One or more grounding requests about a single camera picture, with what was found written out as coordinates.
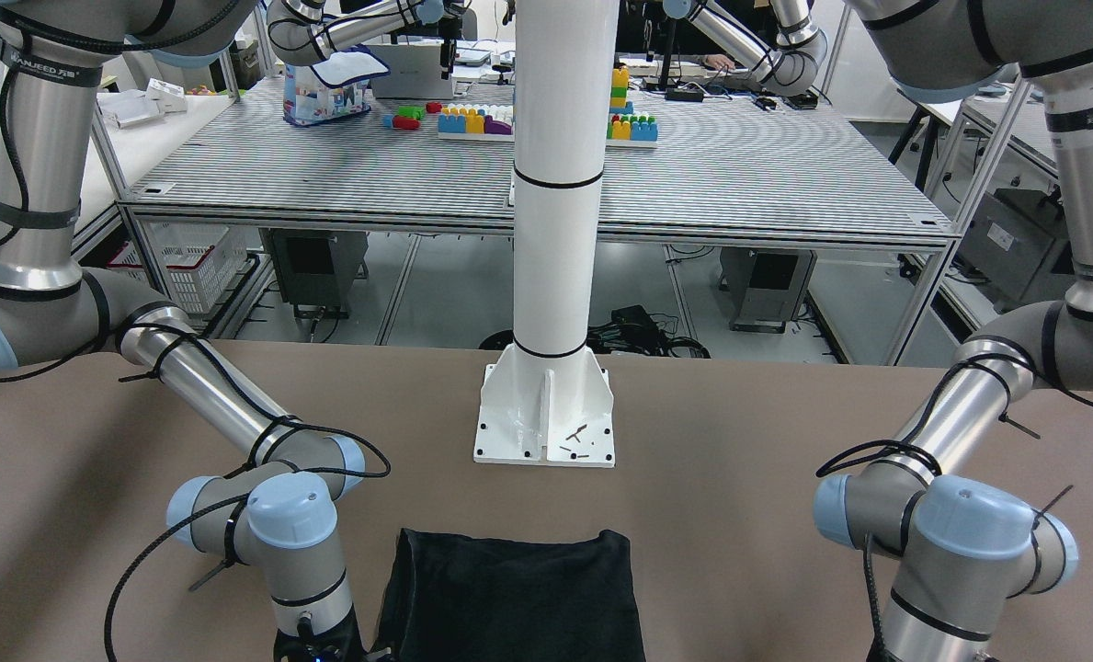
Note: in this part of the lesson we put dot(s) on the grey controller box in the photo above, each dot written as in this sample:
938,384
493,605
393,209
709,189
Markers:
766,286
315,269

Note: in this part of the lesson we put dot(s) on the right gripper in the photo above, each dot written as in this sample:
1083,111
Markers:
347,644

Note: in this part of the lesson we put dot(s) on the blue white bag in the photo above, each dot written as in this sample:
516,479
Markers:
330,90

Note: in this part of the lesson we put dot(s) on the striped metal work table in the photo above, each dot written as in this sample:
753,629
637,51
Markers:
722,173

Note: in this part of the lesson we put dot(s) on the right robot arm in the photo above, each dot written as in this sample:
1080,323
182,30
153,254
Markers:
278,510

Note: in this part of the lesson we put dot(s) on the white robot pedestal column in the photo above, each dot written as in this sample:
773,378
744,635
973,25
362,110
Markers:
547,401

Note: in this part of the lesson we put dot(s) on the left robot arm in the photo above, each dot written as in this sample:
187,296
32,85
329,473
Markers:
943,551

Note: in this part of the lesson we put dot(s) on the black graphic t-shirt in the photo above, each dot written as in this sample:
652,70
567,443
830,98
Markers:
457,598

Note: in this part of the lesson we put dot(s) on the white plastic basket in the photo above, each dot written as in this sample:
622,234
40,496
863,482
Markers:
201,258

